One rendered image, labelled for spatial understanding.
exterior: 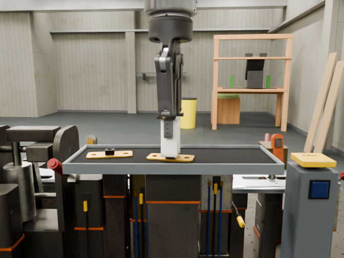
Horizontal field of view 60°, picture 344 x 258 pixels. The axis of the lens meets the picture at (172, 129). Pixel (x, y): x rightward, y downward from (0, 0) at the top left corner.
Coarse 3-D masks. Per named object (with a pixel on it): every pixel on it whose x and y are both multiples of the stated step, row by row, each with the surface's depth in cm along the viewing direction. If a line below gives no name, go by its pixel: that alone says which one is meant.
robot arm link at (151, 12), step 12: (144, 0) 48; (156, 0) 46; (168, 0) 45; (180, 0) 46; (192, 0) 47; (144, 12) 49; (156, 12) 48; (168, 12) 47; (180, 12) 47; (192, 12) 48
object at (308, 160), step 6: (294, 156) 57; (300, 156) 56; (306, 156) 56; (312, 156) 56; (318, 156) 56; (324, 156) 56; (300, 162) 54; (306, 162) 53; (312, 162) 53; (318, 162) 53; (324, 162) 53; (330, 162) 53; (312, 168) 55
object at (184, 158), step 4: (148, 156) 55; (152, 156) 55; (156, 156) 56; (160, 156) 55; (180, 156) 55; (184, 156) 55; (188, 156) 55; (192, 156) 55; (156, 160) 53; (160, 160) 53; (164, 160) 53; (168, 160) 53; (172, 160) 53; (176, 160) 52; (180, 160) 52; (184, 160) 52; (188, 160) 52; (192, 160) 53
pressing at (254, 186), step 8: (40, 168) 100; (40, 176) 94; (48, 176) 94; (240, 176) 93; (248, 176) 93; (256, 176) 93; (264, 176) 93; (280, 176) 93; (48, 184) 88; (128, 184) 86; (240, 184) 86; (248, 184) 86; (256, 184) 86; (264, 184) 86; (272, 184) 86; (280, 184) 86; (128, 192) 83; (232, 192) 82; (240, 192) 82; (248, 192) 82; (256, 192) 82; (264, 192) 82; (272, 192) 82; (280, 192) 82
